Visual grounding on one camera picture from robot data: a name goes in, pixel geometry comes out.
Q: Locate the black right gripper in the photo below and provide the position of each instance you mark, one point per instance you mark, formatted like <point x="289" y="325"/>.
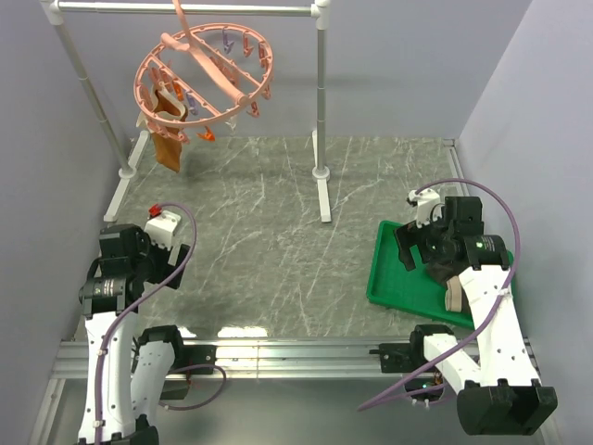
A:
<point x="410" y="235"/>

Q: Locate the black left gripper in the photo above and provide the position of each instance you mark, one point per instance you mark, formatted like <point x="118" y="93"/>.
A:
<point x="166" y="268"/>

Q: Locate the dark brown boxer underwear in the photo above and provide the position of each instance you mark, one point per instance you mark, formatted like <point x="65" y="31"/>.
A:
<point x="447" y="276"/>

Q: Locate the pink round clip hanger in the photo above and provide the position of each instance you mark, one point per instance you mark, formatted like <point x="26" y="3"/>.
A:
<point x="202" y="75"/>

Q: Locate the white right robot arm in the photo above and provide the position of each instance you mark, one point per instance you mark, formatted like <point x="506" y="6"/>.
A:
<point x="499" y="393"/>

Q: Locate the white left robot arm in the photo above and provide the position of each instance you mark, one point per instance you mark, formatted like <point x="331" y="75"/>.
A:
<point x="126" y="374"/>

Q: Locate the orange brown hanging underwear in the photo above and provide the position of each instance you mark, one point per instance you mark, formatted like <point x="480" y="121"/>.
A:
<point x="167" y="148"/>

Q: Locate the green plastic tray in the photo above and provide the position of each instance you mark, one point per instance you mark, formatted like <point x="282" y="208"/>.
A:
<point x="392" y="286"/>

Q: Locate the white metal clothes rack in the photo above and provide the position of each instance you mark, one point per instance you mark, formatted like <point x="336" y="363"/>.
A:
<point x="319" y="11"/>

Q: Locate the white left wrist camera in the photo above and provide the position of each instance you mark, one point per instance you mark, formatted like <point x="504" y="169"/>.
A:
<point x="162" y="227"/>

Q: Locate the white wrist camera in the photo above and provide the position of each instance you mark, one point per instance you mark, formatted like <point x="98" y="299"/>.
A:
<point x="162" y="227"/>
<point x="428" y="206"/>

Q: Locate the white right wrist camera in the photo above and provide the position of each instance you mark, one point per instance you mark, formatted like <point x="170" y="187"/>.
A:
<point x="428" y="206"/>

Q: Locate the aluminium mounting rail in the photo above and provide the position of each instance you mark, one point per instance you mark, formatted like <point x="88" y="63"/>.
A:
<point x="300" y="358"/>

